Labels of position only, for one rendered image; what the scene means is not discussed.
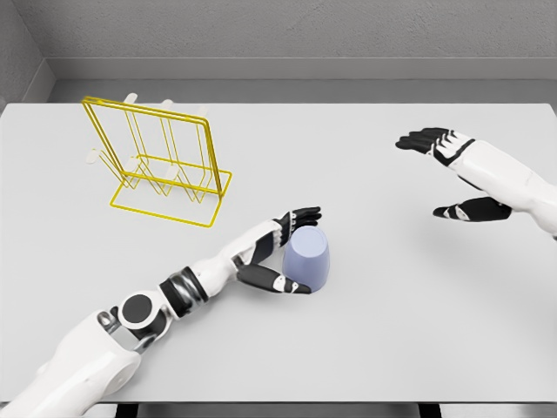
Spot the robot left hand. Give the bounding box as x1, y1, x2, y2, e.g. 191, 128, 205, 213
230, 206, 323, 295

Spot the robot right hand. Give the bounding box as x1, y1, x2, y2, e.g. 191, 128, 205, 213
394, 127, 519, 222

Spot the lavender blue cup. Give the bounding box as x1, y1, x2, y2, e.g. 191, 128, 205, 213
282, 226, 332, 291

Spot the yellow wire cup holder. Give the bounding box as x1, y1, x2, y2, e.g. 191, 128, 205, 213
80, 92, 233, 229

